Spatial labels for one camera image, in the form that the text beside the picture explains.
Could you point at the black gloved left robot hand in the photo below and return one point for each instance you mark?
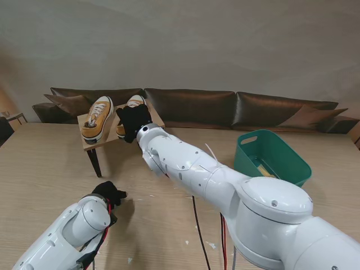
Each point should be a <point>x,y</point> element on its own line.
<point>111,192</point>

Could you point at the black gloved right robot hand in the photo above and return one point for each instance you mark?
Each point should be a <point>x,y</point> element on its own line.
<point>135,121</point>

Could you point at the yellow canvas sneaker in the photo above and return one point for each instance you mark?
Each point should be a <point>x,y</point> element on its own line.
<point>135,101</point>
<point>95,121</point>

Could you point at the wooden brush yellow bristles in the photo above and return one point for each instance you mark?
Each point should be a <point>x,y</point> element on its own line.
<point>265,171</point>

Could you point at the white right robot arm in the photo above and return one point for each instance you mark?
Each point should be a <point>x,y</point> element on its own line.
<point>239,197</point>

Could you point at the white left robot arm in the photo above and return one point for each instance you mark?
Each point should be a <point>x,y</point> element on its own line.
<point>64,233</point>

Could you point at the small wooden black-legged stand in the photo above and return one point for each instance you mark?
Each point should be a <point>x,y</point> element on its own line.
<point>95,157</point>

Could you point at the brown leather sofa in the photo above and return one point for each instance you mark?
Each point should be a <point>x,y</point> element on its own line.
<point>191,107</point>

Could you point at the brown leather throw pillow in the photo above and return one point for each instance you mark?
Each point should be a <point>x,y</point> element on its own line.
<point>67,102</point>
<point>306,116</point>

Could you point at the wooden side table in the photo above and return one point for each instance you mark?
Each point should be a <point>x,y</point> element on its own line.
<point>15,115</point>

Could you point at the dark chair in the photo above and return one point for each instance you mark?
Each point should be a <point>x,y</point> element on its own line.
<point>4,132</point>

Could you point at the green plastic basin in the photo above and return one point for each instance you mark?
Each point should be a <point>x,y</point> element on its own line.
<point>270,152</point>

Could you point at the light wooden cabinet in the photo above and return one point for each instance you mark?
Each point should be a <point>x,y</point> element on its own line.
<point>357,139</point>

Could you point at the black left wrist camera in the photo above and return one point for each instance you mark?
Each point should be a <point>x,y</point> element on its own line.
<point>112,218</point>

